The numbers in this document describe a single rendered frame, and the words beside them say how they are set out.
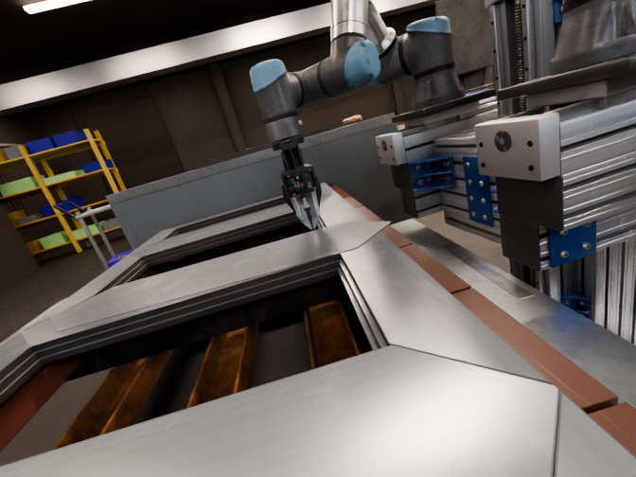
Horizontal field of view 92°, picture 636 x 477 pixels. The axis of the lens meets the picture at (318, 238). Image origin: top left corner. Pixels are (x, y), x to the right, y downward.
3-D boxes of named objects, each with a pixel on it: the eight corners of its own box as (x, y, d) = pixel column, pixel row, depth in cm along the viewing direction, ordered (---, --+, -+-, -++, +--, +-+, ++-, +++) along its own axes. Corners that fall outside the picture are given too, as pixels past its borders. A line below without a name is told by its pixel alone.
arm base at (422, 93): (446, 100, 103) (442, 68, 100) (476, 93, 89) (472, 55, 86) (405, 113, 102) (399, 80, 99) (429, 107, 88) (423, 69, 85)
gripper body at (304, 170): (287, 202, 66) (270, 146, 63) (286, 195, 74) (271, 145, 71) (321, 192, 67) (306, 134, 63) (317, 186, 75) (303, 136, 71)
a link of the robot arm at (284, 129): (265, 126, 70) (299, 115, 70) (271, 146, 71) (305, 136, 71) (263, 124, 62) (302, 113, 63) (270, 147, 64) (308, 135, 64)
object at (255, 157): (110, 204, 133) (105, 196, 132) (161, 186, 190) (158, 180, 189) (396, 121, 137) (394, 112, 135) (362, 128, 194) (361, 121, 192)
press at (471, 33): (444, 165, 521) (419, -10, 442) (411, 162, 629) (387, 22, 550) (515, 142, 537) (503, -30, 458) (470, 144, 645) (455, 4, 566)
